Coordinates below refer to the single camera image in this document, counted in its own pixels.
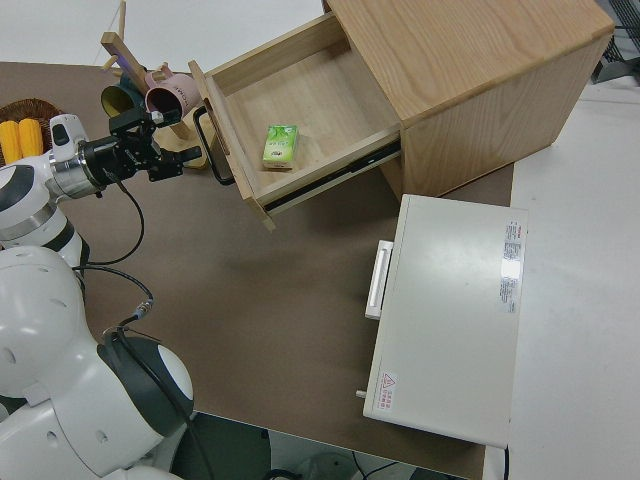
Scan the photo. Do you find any light wooden drawer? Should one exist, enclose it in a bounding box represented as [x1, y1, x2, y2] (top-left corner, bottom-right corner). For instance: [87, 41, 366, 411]
[187, 12, 404, 234]

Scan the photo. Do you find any light wooden cabinet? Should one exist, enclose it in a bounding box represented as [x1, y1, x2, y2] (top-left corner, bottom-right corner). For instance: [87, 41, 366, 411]
[323, 0, 615, 201]

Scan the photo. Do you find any white toaster oven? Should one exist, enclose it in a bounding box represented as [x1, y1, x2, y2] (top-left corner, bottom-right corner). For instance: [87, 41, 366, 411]
[355, 193, 530, 449]

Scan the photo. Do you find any black metal drawer handle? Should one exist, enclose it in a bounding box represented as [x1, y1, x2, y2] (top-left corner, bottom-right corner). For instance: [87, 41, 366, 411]
[192, 105, 235, 185]

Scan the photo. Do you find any teal mug yellow inside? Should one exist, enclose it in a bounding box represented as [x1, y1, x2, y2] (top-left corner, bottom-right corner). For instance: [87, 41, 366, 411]
[99, 69, 151, 119]

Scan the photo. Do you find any brown table mat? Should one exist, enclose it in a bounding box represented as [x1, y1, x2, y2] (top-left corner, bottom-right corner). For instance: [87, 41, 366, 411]
[0, 60, 516, 480]

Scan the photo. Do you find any pink mug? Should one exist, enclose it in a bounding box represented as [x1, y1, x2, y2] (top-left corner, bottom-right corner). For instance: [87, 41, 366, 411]
[143, 69, 199, 119]

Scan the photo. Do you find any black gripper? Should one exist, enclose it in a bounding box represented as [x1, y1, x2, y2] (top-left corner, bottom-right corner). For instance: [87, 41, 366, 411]
[79, 108, 203, 187]

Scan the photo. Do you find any green carton box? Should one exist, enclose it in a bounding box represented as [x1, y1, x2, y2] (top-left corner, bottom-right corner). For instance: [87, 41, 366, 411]
[260, 123, 300, 172]

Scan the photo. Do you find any yellow corn cob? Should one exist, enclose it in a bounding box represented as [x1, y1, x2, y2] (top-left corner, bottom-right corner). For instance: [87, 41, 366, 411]
[0, 119, 22, 166]
[18, 117, 44, 154]

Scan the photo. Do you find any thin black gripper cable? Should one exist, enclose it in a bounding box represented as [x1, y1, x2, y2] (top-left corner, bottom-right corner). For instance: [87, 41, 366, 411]
[82, 179, 146, 267]

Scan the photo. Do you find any brown wicker basket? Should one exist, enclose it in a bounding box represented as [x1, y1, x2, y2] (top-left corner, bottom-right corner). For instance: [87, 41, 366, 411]
[0, 98, 64, 166]

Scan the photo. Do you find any white oven door handle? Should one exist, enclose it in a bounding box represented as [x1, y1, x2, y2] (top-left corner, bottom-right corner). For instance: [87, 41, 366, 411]
[364, 239, 396, 321]

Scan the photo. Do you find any thick black cable with connector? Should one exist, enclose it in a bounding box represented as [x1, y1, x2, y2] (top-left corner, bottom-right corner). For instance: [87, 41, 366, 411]
[73, 264, 214, 480]

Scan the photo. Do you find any black wire mesh rack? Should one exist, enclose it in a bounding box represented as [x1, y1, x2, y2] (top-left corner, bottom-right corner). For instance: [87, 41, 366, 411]
[592, 24, 640, 89]

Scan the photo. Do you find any wooden mug tree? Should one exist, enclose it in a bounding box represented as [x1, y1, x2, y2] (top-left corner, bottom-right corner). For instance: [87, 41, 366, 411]
[99, 0, 211, 171]

